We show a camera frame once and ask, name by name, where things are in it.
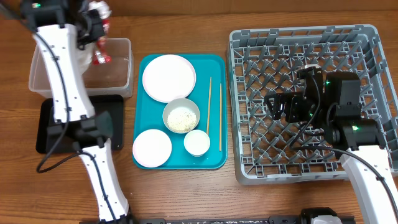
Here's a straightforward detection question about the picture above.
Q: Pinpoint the white cup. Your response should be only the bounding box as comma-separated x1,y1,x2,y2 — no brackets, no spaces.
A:
183,129,210,157

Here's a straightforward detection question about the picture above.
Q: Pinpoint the large white plate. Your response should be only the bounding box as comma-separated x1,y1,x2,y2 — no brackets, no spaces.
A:
142,54,197,103

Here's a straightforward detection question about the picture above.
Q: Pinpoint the black plastic tray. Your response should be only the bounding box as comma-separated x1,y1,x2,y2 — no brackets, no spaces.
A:
35,95,124,154

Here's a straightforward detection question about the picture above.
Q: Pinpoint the right wooden chopstick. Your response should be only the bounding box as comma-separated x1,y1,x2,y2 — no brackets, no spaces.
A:
219,83,223,152

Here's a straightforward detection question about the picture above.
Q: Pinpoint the pile of rice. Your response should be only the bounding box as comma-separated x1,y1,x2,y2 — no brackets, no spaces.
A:
167,107,197,133

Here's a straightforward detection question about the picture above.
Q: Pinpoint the white napkin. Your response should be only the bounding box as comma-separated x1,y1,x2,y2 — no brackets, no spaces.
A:
76,44,94,75

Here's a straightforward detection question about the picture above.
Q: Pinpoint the wooden chopstick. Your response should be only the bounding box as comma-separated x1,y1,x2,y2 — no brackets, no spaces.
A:
219,83,223,152
206,77,212,135

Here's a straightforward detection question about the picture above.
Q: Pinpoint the teal serving tray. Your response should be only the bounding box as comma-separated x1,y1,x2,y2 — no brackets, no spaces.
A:
134,54,228,170

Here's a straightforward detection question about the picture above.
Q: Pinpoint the red sauce packet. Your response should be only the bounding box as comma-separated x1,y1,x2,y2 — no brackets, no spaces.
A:
92,18,111,65

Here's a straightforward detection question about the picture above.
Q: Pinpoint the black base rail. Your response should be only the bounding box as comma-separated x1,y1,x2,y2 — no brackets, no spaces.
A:
79,207,355,224

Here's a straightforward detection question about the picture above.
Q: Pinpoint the grey dishwasher rack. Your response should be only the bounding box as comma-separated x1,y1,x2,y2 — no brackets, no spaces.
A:
228,24,397,185

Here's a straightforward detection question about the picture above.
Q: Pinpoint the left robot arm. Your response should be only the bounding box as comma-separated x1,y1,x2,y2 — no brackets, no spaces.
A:
1,1,134,223

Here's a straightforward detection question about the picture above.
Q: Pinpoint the clear plastic waste bin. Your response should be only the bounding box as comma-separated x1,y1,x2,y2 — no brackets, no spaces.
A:
29,38,134,98

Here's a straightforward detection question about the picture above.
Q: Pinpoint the grey bowl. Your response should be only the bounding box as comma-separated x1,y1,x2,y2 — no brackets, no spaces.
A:
162,98,200,134

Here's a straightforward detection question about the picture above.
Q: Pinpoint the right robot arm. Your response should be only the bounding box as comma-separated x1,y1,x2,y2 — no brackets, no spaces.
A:
264,65,397,223

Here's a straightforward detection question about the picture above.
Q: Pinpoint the left wooden chopstick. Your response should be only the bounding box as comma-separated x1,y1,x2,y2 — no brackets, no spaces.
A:
206,77,212,135

